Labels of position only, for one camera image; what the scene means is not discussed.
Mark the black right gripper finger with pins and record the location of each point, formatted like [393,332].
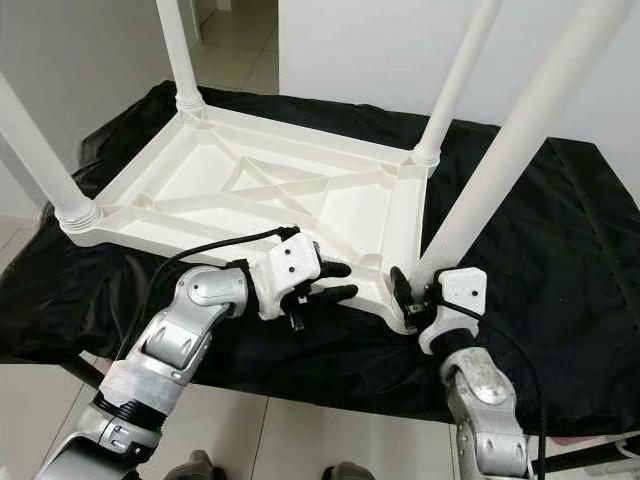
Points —
[402,290]

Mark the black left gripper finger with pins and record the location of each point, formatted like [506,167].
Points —
[335,269]
[330,296]

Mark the white plastic table top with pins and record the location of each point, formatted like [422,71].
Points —
[360,210]

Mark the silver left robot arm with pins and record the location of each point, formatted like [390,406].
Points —
[180,335]

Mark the black cloth table cover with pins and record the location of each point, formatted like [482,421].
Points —
[560,330]

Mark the grey robot right leg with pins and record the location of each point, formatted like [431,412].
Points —
[348,472]

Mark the grey robot leg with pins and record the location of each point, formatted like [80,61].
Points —
[348,472]
[198,468]

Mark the grey robot left leg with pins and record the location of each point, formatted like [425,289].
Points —
[198,468]

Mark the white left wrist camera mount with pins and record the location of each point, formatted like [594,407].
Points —
[295,262]

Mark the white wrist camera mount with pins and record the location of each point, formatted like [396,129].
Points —
[465,288]
[295,262]

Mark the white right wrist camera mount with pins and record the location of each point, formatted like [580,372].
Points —
[465,288]

